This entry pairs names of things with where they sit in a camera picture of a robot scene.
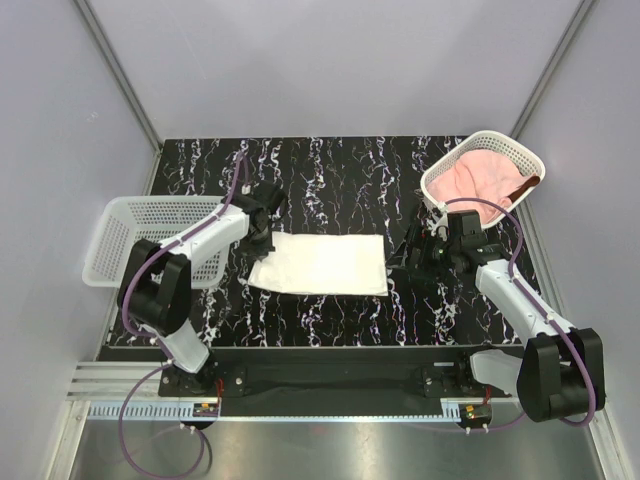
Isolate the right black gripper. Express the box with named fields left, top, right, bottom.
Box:
left=385, top=224, right=460, bottom=284

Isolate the white towel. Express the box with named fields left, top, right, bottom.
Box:
left=248, top=232, right=388, bottom=296

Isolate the pink towel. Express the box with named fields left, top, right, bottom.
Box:
left=426, top=150, right=528, bottom=208

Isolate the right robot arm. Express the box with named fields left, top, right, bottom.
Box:
left=391, top=210, right=606, bottom=427

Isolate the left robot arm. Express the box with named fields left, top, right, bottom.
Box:
left=118, top=181, right=288, bottom=396

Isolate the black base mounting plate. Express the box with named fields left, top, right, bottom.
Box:
left=159, top=345, right=503, bottom=398

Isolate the left white plastic basket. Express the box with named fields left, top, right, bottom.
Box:
left=82, top=195, right=222, bottom=288

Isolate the white plastic basket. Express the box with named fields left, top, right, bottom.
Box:
left=82, top=195, right=222, bottom=288
left=420, top=130, right=546, bottom=230

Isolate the brown towel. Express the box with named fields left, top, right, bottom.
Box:
left=508, top=175, right=541, bottom=204

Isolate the right white plastic basket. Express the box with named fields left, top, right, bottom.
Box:
left=420, top=130, right=546, bottom=230

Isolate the right small circuit board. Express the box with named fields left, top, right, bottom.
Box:
left=464, top=403, right=492, bottom=420

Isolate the small circuit board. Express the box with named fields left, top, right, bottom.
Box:
left=464, top=403, right=492, bottom=420
left=193, top=402, right=220, bottom=418

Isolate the left small circuit board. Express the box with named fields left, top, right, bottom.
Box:
left=193, top=402, right=220, bottom=418

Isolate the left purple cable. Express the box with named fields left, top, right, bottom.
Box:
left=118, top=149, right=254, bottom=476

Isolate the purple cable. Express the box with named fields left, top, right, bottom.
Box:
left=118, top=149, right=254, bottom=476
left=434, top=198, right=601, bottom=432

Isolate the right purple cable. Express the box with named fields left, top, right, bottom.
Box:
left=434, top=198, right=601, bottom=432

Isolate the white slotted cable duct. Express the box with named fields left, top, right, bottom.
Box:
left=88, top=401, right=194, bottom=421

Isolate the left aluminium frame post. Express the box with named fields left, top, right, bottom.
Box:
left=72, top=0, right=164, bottom=152

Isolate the aluminium frame post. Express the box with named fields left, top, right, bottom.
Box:
left=510, top=0, right=599, bottom=140
left=72, top=0, right=164, bottom=152

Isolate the right aluminium frame post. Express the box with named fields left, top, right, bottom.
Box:
left=510, top=0, right=599, bottom=140

